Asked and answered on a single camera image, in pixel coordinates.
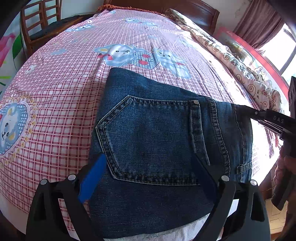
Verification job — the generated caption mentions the floral swirl quilt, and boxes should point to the floral swirl quilt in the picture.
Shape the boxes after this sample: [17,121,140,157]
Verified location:
[165,9,283,113]

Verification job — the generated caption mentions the right human hand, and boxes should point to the right human hand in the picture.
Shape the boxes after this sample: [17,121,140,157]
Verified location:
[272,146,296,200]

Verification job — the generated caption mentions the dark wooden headboard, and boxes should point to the dark wooden headboard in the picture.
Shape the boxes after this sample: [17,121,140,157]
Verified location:
[104,0,220,35]

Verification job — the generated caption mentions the floral wardrobe door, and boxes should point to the floral wardrobe door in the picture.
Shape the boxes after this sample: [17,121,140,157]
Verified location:
[1,13,26,93]

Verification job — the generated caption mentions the pink plaid bed sheet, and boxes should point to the pink plaid bed sheet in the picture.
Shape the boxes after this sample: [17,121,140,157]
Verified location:
[1,9,279,239]

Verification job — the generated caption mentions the window with grey frame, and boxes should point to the window with grey frame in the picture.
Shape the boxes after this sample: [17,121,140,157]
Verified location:
[259,24,295,86]

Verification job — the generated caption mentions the maroon window curtain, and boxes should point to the maroon window curtain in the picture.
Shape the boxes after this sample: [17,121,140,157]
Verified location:
[233,0,285,49]

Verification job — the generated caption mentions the blue denim pants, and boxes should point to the blue denim pants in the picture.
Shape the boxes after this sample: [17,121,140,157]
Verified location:
[89,68,253,238]

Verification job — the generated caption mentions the red cartoon bed rail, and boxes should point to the red cartoon bed rail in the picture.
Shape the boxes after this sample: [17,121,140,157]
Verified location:
[214,27,288,99]

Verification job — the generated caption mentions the wooden slatted chair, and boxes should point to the wooden slatted chair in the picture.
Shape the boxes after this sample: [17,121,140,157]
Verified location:
[20,0,84,56]

